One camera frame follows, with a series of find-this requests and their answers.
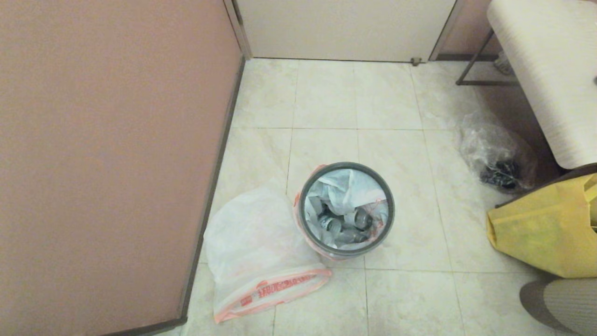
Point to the white bag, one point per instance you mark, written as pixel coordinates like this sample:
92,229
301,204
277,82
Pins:
345,191

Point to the black round trash bin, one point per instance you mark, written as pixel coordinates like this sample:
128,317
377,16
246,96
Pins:
311,233

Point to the white plastic bag liner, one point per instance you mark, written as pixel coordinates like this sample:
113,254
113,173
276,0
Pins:
252,242

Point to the clear bag with dark contents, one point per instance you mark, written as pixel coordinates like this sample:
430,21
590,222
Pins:
489,149

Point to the yellow fabric bag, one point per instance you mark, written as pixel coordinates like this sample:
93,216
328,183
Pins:
545,233

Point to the clear plastic bottle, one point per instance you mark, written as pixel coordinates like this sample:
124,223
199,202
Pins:
361,218
352,237
331,226

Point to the dark grey baseboard strip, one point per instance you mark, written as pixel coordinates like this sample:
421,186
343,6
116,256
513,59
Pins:
212,186

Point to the white door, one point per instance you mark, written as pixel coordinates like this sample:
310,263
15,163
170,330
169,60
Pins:
345,28

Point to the small metal door stop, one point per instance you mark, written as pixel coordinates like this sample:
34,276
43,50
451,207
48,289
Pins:
416,60

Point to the small clear plastic wrapper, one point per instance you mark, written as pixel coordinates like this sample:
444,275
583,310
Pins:
503,63

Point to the grey ribbed round pad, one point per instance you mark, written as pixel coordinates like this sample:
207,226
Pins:
569,303

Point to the grey door frame post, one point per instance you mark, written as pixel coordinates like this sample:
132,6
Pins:
447,28
238,28

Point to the dark metal table frame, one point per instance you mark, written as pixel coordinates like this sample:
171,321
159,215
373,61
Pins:
487,83

